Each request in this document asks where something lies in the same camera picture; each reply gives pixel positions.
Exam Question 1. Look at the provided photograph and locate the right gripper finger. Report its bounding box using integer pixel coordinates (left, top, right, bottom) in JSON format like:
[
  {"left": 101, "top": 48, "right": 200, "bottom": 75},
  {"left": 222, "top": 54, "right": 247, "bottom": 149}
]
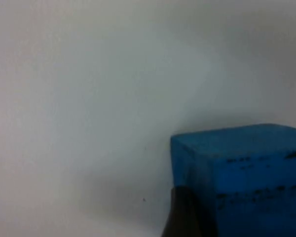
[{"left": 161, "top": 186, "right": 218, "bottom": 237}]

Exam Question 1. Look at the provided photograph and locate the blue cube block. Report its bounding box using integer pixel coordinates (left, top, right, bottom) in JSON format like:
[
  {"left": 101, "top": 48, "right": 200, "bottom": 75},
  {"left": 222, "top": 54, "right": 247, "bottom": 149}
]
[{"left": 170, "top": 123, "right": 296, "bottom": 237}]

